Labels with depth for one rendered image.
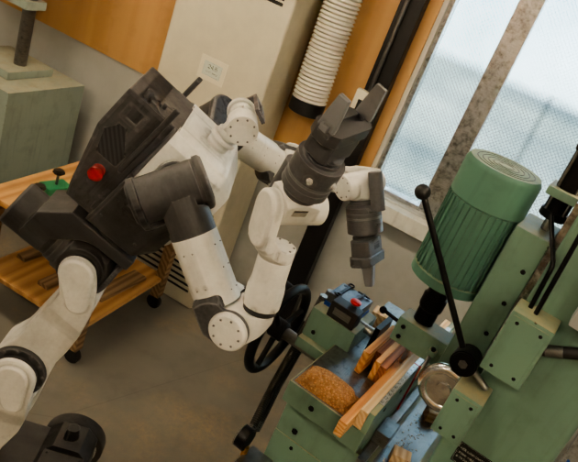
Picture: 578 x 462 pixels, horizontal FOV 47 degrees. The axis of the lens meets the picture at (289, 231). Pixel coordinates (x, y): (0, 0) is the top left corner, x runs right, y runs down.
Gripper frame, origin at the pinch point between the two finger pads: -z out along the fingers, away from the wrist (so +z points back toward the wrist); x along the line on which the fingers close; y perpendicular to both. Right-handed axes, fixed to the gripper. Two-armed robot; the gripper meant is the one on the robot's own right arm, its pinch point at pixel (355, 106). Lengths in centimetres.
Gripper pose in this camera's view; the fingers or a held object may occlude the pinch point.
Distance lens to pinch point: 104.9
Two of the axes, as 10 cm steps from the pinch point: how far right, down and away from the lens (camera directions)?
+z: -4.3, 6.5, 6.3
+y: 6.6, 7.0, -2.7
